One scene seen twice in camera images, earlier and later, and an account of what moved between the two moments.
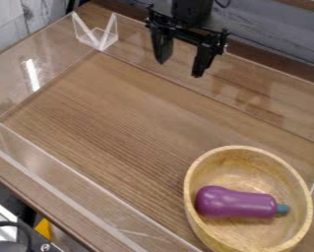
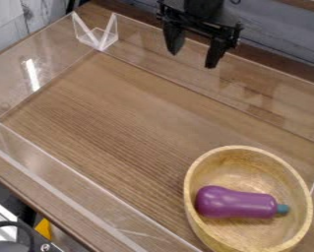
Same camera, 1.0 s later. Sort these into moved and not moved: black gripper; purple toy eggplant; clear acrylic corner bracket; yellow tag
Moved: black gripper
Not moved: yellow tag; clear acrylic corner bracket; purple toy eggplant
